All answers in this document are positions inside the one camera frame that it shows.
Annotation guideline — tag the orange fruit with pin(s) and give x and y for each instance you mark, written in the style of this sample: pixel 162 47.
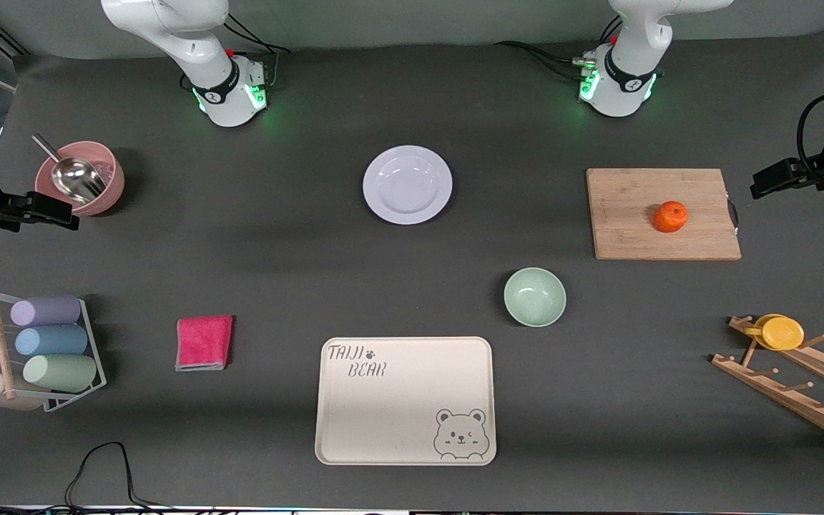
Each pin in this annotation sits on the orange fruit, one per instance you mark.
pixel 670 217

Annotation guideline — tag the white round plate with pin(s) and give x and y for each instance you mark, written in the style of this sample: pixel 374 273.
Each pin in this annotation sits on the white round plate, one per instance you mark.
pixel 408 185

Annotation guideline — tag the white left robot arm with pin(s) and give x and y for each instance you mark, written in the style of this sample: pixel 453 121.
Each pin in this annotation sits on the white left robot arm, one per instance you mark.
pixel 634 71

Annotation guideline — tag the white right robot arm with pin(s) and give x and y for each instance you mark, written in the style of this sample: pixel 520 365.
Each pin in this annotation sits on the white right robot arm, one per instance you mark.
pixel 169 21

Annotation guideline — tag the metal scoop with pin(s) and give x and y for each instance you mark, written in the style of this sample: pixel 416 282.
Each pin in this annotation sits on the metal scoop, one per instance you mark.
pixel 79 180

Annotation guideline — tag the pink bowl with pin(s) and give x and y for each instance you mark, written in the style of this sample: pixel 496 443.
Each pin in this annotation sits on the pink bowl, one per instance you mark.
pixel 113 187

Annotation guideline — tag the purple cup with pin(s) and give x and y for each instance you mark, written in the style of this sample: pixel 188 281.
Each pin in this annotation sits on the purple cup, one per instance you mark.
pixel 47 310

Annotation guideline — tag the blue cup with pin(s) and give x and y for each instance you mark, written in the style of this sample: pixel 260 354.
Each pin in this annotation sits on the blue cup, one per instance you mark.
pixel 53 340

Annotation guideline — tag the yellow mug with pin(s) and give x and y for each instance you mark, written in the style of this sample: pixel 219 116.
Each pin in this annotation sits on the yellow mug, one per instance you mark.
pixel 782 333

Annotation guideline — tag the green cup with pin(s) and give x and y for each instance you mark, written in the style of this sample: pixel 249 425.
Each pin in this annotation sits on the green cup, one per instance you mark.
pixel 61 373

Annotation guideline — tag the wooden cutting board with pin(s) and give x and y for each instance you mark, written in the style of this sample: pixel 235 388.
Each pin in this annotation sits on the wooden cutting board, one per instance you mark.
pixel 626 214

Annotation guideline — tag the pink folded cloth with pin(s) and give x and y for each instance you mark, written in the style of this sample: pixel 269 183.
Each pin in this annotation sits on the pink folded cloth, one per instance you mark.
pixel 204 343

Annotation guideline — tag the wooden mug rack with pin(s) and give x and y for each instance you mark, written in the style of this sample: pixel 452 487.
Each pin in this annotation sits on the wooden mug rack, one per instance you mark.
pixel 784 390

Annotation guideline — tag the pale green bowl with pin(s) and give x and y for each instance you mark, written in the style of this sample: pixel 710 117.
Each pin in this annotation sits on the pale green bowl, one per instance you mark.
pixel 534 297

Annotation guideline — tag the cream bear print tray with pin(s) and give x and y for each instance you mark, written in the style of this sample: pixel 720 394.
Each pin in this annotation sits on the cream bear print tray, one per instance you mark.
pixel 398 408

